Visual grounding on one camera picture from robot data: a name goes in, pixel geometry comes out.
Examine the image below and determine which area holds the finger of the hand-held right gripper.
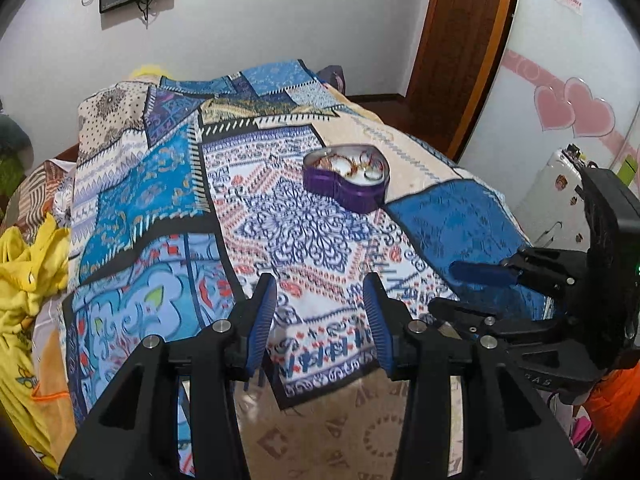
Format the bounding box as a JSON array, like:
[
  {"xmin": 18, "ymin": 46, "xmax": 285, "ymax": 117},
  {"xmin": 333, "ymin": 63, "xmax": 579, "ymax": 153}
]
[
  {"xmin": 427, "ymin": 297, "xmax": 556, "ymax": 348},
  {"xmin": 449, "ymin": 246, "xmax": 591, "ymax": 306}
]

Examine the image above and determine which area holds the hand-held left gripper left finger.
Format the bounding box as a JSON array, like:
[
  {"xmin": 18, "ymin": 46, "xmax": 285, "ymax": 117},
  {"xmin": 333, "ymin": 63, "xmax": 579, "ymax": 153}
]
[{"xmin": 57, "ymin": 272, "xmax": 279, "ymax": 480}]

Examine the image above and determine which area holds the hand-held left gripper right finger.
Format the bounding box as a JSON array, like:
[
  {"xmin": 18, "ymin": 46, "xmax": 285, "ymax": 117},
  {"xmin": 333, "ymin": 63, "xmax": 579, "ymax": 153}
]
[{"xmin": 362, "ymin": 272, "xmax": 586, "ymax": 480}]

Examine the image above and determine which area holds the purple heart-shaped tin box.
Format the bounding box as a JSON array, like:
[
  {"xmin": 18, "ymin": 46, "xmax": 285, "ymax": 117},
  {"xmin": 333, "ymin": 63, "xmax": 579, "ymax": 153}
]
[{"xmin": 302, "ymin": 143, "xmax": 390, "ymax": 215}]

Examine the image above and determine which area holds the brown bead bracelet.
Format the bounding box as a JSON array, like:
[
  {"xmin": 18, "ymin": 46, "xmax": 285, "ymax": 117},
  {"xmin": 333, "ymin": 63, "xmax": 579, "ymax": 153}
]
[{"xmin": 314, "ymin": 151, "xmax": 357, "ymax": 173}]

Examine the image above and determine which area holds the white suitcase with stickers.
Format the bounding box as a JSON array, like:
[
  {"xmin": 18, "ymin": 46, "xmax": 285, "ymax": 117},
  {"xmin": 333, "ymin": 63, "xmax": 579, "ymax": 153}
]
[{"xmin": 514, "ymin": 144, "xmax": 640, "ymax": 263}]

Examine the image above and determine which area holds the patchwork printed blanket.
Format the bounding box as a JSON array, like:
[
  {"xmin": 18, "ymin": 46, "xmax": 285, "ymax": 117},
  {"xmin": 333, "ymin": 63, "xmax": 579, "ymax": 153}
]
[{"xmin": 60, "ymin": 59, "xmax": 551, "ymax": 480}]

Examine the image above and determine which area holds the orange cloth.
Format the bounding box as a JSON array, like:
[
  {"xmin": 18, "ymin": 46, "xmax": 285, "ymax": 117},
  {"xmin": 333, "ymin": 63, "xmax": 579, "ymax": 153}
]
[{"xmin": 584, "ymin": 360, "xmax": 640, "ymax": 453}]

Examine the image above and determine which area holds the pink heart sticker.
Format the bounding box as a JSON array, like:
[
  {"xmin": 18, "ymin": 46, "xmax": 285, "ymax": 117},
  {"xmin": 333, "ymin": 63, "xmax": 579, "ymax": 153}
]
[
  {"xmin": 564, "ymin": 77, "xmax": 616, "ymax": 139},
  {"xmin": 533, "ymin": 84, "xmax": 576, "ymax": 132}
]

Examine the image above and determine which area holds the white sliding wardrobe door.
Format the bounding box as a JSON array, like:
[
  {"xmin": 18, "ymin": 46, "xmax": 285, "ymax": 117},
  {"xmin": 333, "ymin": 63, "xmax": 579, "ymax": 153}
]
[{"xmin": 459, "ymin": 0, "xmax": 640, "ymax": 241}]

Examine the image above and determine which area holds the brown wooden door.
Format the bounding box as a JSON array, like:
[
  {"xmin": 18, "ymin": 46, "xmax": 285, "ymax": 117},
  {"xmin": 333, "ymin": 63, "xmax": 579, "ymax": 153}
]
[{"xmin": 404, "ymin": 0, "xmax": 524, "ymax": 158}]

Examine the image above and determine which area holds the yellow cloth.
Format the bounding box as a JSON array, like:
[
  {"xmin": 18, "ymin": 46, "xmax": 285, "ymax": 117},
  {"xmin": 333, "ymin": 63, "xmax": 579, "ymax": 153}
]
[{"xmin": 0, "ymin": 212, "xmax": 77, "ymax": 476}]

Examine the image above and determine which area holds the dark purple bag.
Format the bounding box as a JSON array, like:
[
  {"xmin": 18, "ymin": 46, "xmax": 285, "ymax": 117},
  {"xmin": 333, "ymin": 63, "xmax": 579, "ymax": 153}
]
[{"xmin": 319, "ymin": 64, "xmax": 347, "ymax": 97}]

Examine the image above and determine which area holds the striped bed sheet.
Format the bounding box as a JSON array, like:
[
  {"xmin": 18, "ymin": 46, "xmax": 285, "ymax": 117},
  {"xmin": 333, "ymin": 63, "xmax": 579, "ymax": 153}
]
[{"xmin": 9, "ymin": 159, "xmax": 77, "ymax": 232}]

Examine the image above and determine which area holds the yellow plastic object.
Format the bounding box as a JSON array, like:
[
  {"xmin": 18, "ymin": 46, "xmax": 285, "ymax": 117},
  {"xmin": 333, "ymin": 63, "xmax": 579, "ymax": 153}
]
[{"xmin": 126, "ymin": 63, "xmax": 174, "ymax": 82}]

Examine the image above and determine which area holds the grey pillow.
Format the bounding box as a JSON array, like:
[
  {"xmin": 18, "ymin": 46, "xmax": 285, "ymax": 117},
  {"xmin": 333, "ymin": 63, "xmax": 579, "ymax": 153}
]
[{"xmin": 0, "ymin": 113, "xmax": 34, "ymax": 162}]

